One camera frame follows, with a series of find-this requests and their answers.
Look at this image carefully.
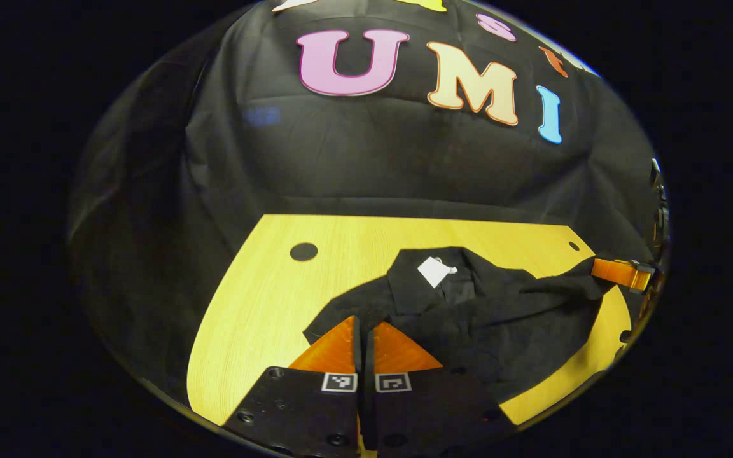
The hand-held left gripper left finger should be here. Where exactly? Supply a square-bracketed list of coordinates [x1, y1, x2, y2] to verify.
[223, 315, 363, 458]

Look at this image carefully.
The black backdrop cloth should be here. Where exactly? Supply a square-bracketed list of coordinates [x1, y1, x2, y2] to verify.
[67, 0, 669, 408]

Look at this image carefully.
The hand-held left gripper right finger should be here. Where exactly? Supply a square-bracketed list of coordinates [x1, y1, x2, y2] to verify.
[363, 321, 515, 458]

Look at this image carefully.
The black buttoned garment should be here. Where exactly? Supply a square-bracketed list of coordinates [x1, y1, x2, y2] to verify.
[303, 246, 617, 405]

